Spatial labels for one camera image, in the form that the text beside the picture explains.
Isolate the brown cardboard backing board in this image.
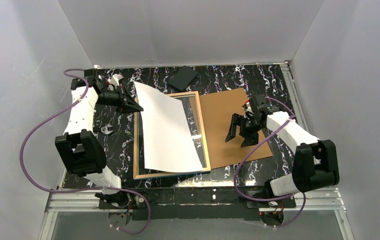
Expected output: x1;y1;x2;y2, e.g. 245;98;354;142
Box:
196;87;273;170

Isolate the light wooden picture frame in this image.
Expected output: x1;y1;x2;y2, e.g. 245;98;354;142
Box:
133;91;212;181

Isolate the colour photo print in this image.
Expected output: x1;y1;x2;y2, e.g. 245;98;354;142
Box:
134;82;203;173

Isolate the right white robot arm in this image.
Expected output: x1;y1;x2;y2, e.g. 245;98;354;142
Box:
225;94;340;202

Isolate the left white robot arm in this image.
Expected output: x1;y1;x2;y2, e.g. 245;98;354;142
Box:
55;73;143;195

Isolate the black foam block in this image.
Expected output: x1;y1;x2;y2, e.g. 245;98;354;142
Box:
167;66;199;92

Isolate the small metal bracket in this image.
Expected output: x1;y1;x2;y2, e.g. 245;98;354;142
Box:
100;124;114;135

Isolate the aluminium rail right side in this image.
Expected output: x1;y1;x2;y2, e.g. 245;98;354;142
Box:
279;62;310;132

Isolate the aluminium rail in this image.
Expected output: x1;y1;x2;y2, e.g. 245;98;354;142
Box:
279;62;310;132
39;187;354;240

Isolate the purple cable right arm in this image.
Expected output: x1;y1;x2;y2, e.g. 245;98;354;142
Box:
233;96;307;229

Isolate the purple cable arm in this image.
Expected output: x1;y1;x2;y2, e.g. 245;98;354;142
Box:
233;96;307;229
20;68;152;236

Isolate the black mounting base plate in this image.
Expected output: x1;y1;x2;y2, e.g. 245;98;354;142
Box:
95;186;296;221

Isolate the aluminium rail front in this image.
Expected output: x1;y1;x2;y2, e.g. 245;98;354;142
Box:
39;187;354;240

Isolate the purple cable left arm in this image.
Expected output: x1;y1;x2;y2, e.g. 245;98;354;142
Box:
20;68;152;236

